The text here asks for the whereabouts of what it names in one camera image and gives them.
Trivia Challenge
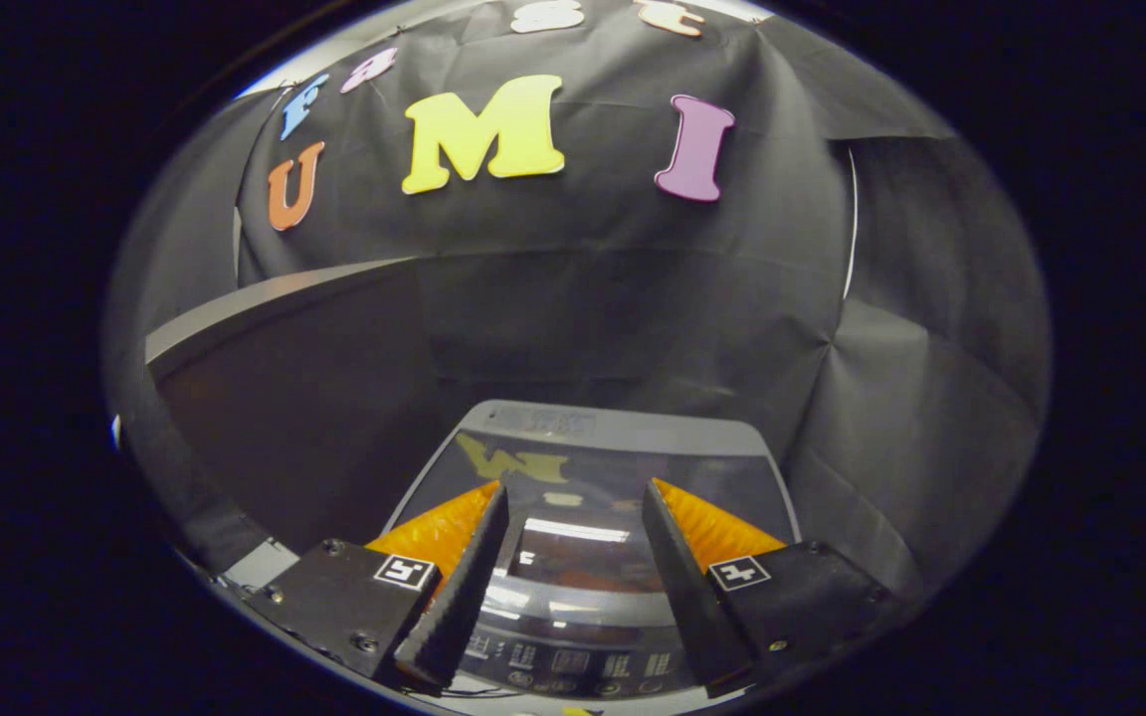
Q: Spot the grey cabinet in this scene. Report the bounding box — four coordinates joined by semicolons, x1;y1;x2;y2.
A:
143;257;440;590

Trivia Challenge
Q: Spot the dark washing machine lid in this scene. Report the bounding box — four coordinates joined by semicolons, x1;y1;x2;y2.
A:
384;400;801;629

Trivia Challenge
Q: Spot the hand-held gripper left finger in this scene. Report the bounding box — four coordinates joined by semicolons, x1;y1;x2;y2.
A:
245;480;511;695

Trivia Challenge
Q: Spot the grey washing machine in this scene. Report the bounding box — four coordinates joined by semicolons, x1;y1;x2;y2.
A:
379;400;803;703

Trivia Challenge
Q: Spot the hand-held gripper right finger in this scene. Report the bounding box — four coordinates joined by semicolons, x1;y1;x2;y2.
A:
641;477;899;699

